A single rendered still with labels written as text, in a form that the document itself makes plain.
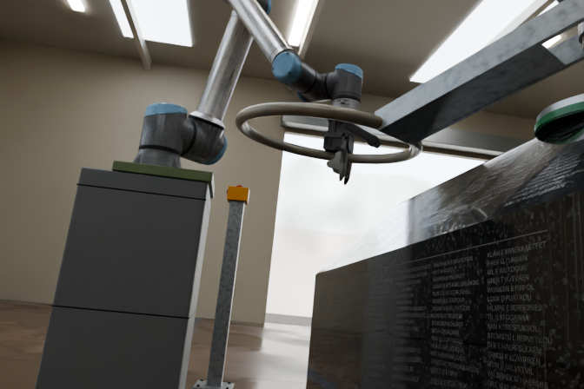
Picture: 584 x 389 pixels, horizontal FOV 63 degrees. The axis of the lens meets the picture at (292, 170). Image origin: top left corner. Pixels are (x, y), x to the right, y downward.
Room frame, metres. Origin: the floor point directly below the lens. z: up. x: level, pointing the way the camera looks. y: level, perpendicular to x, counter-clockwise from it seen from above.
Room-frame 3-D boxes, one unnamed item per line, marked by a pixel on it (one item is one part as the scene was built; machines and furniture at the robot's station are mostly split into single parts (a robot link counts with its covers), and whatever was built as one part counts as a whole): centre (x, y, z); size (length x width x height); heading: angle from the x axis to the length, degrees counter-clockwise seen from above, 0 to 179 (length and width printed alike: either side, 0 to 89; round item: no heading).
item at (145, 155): (1.69, 0.49, 0.93); 0.19 x 0.19 x 0.10
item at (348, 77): (1.42, -0.15, 1.19); 0.10 x 0.09 x 0.12; 52
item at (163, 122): (1.70, 0.48, 1.07); 0.17 x 0.15 x 0.18; 142
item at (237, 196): (2.75, 0.30, 0.54); 0.20 x 0.20 x 1.09; 2
